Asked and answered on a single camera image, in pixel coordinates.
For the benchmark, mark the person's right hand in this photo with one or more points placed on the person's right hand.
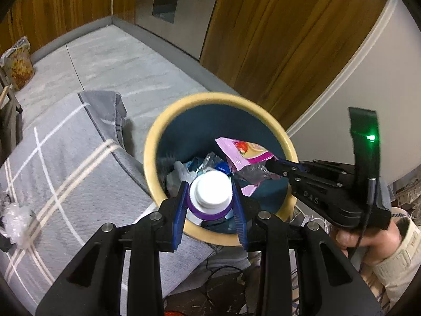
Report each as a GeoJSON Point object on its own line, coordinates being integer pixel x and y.
{"type": "Point", "coordinates": [380, 244]}

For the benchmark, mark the blue bin with yellow rim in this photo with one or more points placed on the blue bin with yellow rim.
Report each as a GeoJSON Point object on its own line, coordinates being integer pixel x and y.
{"type": "Point", "coordinates": [189, 128]}

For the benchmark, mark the grey checked floor mat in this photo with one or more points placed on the grey checked floor mat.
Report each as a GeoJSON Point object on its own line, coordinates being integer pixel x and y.
{"type": "Point", "coordinates": [73, 172]}

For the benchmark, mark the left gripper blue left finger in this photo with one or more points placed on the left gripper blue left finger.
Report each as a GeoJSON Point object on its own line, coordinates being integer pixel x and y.
{"type": "Point", "coordinates": [91, 283]}

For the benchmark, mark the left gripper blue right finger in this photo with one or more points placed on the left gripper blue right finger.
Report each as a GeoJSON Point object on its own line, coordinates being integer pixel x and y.
{"type": "Point", "coordinates": [328, 284]}

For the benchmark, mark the clear plastic bag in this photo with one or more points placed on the clear plastic bag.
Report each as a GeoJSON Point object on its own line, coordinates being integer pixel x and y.
{"type": "Point", "coordinates": [16, 220]}

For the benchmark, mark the steel oven door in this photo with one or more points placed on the steel oven door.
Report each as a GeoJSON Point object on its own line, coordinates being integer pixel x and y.
{"type": "Point", "coordinates": [183, 23]}

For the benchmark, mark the jar of snacks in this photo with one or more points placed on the jar of snacks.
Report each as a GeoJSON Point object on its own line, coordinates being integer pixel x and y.
{"type": "Point", "coordinates": [17, 65]}

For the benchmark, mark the pink purple snack wrapper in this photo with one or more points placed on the pink purple snack wrapper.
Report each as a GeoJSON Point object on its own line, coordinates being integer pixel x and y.
{"type": "Point", "coordinates": [247, 162]}

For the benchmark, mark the purple bottle white cap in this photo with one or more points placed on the purple bottle white cap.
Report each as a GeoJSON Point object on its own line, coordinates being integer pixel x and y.
{"type": "Point", "coordinates": [210, 198]}

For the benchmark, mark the green tracker board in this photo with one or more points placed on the green tracker board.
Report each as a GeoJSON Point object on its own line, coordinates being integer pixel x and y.
{"type": "Point", "coordinates": [364, 131]}

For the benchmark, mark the wooden cabinets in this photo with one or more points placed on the wooden cabinets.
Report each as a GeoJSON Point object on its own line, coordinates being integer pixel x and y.
{"type": "Point", "coordinates": [280, 54]}

